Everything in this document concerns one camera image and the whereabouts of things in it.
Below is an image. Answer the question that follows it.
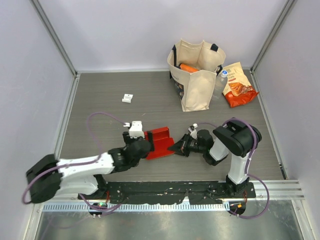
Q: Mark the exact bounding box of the beige canvas tote bag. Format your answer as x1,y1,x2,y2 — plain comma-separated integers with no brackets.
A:
167,39,226,112

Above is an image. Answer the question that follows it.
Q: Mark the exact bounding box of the orange chips bag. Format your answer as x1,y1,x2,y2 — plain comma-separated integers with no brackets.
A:
222,62,259,108

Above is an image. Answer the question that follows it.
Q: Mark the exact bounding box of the clear plastic water bottle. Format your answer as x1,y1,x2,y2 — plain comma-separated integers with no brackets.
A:
211,70,228,100

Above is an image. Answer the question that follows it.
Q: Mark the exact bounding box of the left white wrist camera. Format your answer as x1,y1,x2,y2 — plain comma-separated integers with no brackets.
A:
123,121,145,139

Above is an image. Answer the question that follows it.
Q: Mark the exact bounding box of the left aluminium frame post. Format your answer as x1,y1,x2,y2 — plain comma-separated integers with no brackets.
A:
29,0,77,77

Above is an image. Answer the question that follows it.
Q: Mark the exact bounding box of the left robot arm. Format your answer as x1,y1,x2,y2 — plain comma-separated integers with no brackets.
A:
22,131,155,204

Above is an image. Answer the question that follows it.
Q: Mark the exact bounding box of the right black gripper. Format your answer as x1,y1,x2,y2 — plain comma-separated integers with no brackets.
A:
167,132,206,157

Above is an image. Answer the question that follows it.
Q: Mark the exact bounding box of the purple cable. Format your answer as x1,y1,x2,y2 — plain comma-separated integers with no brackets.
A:
22,112,130,217
196,118,270,221

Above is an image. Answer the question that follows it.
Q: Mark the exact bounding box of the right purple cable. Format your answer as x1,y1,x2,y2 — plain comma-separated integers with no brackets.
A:
196,118,270,221

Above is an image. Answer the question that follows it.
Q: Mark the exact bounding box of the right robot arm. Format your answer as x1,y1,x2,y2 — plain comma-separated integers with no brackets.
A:
167,117,262,198

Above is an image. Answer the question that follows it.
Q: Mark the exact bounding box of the aluminium frame post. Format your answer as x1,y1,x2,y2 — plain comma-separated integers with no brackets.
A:
250,0,297,74
29,0,77,77

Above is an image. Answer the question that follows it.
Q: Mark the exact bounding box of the orange item in bag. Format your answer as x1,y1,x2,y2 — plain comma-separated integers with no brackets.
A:
178,63,199,74

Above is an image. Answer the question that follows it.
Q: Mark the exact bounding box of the slotted cable duct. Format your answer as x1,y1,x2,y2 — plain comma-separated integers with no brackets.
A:
42,202,230,212

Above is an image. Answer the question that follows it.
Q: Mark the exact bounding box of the red cardboard paper box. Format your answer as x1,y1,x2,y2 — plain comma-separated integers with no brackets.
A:
144,126,175,160

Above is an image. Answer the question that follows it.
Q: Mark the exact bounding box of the right aluminium frame post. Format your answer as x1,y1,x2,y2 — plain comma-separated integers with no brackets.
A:
250,0,297,74

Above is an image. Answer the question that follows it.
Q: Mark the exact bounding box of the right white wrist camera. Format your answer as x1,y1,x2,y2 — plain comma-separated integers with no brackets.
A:
188,123,198,139

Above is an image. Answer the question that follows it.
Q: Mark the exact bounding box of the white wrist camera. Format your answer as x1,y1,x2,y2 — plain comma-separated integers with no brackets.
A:
123,121,145,139
188,123,198,139

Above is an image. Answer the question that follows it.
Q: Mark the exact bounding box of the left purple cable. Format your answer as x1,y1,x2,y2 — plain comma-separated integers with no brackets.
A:
22,112,130,217

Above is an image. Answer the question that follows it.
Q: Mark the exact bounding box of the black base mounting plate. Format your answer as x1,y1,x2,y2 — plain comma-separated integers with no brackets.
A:
84,181,256,205

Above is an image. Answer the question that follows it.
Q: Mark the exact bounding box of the small white plastic bracket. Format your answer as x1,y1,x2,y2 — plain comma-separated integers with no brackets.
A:
121,93,133,104

